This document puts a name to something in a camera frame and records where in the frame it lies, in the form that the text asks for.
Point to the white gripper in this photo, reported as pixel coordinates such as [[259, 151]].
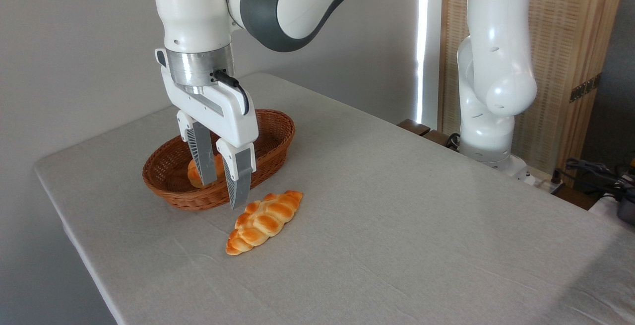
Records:
[[225, 114]]

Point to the small round bread roll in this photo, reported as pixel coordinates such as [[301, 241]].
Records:
[[194, 175]]

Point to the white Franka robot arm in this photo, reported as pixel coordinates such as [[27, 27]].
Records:
[[193, 7]]

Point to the long braided bread loaf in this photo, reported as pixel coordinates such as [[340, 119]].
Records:
[[263, 223]]

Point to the brown wicker basket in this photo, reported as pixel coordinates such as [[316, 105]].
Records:
[[168, 168]]

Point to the light grey tablecloth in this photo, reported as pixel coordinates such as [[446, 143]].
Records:
[[397, 226]]

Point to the dark brown wooden furniture piece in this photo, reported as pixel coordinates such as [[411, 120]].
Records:
[[416, 127]]

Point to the white power strip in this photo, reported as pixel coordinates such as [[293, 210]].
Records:
[[543, 182]]

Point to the wooden bamboo folding screen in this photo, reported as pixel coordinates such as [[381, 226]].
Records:
[[563, 42]]

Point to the dark metal screen hinge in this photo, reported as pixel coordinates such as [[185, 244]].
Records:
[[585, 88]]

